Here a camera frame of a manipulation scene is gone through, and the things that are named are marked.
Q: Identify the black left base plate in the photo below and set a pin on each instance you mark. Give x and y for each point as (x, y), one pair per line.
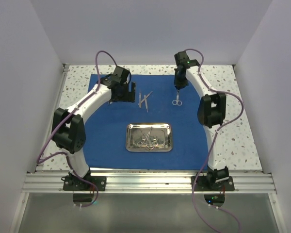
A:
(88, 183)

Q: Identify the steel instrument tray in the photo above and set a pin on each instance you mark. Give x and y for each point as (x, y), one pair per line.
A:
(135, 132)

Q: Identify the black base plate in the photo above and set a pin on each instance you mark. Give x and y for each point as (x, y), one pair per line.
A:
(88, 183)
(203, 185)

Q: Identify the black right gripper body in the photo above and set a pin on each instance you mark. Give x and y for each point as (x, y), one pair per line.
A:
(181, 76)

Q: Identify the blue cloth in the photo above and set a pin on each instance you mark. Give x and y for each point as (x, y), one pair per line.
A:
(105, 145)

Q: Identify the steel surgical scissors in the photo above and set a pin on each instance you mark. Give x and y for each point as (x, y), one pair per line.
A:
(177, 101)

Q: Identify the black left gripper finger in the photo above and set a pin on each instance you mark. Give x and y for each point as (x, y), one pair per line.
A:
(132, 92)
(119, 98)

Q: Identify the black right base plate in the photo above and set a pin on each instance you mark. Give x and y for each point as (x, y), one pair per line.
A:
(203, 185)

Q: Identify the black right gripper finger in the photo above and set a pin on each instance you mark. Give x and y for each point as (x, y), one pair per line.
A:
(177, 81)
(184, 83)

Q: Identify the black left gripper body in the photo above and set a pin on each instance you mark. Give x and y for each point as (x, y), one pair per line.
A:
(125, 88)

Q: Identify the aluminium front rail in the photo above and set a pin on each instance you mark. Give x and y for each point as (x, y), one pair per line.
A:
(148, 182)

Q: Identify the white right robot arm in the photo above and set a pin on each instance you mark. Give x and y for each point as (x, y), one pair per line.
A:
(211, 114)

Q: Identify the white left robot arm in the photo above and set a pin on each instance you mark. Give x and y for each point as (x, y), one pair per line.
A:
(68, 126)

